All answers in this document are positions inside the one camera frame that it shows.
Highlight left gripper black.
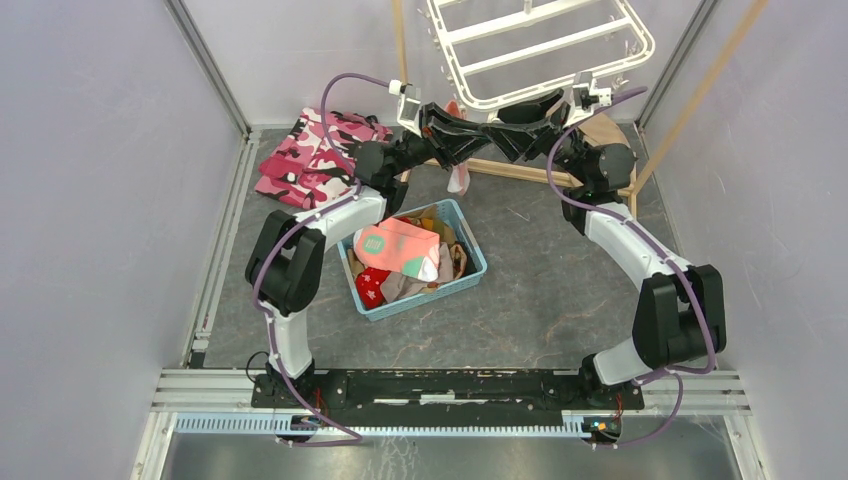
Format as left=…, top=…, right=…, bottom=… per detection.
left=388, top=103, right=492, bottom=180

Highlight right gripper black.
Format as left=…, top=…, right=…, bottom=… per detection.
left=478, top=88, right=590, bottom=187

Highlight pink sock green patches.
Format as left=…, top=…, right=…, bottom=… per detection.
left=442, top=100, right=473, bottom=197

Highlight white clip hanger frame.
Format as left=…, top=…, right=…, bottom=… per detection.
left=412, top=1, right=658, bottom=113

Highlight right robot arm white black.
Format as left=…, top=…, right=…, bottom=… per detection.
left=488, top=91, right=726, bottom=408

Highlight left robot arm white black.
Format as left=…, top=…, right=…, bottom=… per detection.
left=245, top=104, right=497, bottom=408

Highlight brown beige socks pile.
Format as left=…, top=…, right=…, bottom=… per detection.
left=348, top=209, right=468, bottom=306

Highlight wooden hanger stand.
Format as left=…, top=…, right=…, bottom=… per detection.
left=392, top=1, right=770, bottom=215

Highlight beige cloth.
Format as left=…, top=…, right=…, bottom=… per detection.
left=578, top=113, right=631, bottom=148

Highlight pink camouflage cloth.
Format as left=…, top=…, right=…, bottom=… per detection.
left=254, top=107, right=392, bottom=210

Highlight red sock white stars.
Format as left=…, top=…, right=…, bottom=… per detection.
left=354, top=267, right=391, bottom=310

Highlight blue plastic basket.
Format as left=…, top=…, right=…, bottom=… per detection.
left=336, top=199, right=488, bottom=322

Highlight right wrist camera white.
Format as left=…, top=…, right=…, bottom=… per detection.
left=566, top=71, right=612, bottom=126

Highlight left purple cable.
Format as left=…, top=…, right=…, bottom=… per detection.
left=250, top=72, right=399, bottom=446

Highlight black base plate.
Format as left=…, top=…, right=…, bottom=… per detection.
left=251, top=368, right=645, bottom=429

